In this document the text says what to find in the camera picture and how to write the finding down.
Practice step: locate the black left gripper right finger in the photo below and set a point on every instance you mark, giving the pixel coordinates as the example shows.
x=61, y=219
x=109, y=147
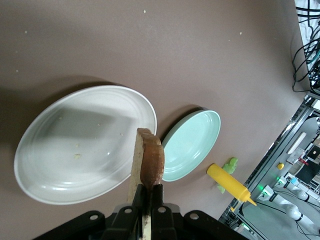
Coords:
x=162, y=222

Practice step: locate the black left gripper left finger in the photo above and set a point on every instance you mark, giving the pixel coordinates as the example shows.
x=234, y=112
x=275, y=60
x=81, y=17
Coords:
x=122, y=225

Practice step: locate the brown bread slice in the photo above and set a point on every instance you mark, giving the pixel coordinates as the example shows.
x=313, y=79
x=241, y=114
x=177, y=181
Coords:
x=152, y=160

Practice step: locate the yellow squeeze bottle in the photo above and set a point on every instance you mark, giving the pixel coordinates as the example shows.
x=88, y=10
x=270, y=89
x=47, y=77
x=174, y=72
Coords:
x=225, y=180

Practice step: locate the green lettuce leaf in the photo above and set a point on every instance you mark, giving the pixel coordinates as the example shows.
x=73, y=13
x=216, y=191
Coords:
x=231, y=166

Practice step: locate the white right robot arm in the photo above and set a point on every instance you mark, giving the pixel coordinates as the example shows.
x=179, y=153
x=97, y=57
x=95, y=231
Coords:
x=293, y=212

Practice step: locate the green plate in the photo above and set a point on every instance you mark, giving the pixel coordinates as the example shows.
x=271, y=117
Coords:
x=192, y=140

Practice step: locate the beige plate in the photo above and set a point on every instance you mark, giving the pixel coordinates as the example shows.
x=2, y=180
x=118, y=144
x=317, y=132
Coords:
x=62, y=140

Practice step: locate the small yellow knob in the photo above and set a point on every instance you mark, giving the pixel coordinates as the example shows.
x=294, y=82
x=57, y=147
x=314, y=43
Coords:
x=280, y=165

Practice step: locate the aluminium frame rail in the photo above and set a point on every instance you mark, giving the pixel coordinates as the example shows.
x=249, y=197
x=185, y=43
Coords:
x=297, y=117

